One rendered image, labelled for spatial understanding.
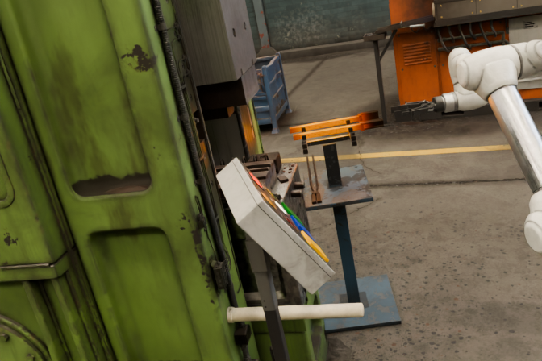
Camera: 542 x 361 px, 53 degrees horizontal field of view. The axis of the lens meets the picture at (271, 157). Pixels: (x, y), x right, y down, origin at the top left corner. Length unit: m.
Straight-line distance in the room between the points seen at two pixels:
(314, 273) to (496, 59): 1.07
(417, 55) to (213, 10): 3.78
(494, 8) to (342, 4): 4.72
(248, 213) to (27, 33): 0.87
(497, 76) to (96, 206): 1.39
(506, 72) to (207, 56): 1.02
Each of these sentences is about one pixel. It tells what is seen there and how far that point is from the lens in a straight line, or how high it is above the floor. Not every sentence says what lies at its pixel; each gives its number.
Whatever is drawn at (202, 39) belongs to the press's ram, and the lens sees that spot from 1.73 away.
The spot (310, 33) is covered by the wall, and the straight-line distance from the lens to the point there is 9.68.
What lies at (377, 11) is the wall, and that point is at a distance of 9.41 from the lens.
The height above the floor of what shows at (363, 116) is 0.94.
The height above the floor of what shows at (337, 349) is 0.00.
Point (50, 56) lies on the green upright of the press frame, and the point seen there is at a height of 1.56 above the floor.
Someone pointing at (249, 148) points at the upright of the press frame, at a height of 0.98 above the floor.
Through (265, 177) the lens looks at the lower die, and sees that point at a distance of 1.92.
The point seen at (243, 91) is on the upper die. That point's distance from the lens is 1.78.
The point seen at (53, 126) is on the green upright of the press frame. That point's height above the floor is 1.36.
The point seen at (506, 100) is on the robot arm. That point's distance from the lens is 1.99.
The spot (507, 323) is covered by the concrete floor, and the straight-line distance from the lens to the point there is 2.73.
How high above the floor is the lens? 1.69
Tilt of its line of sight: 20 degrees down
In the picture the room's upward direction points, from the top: 11 degrees counter-clockwise
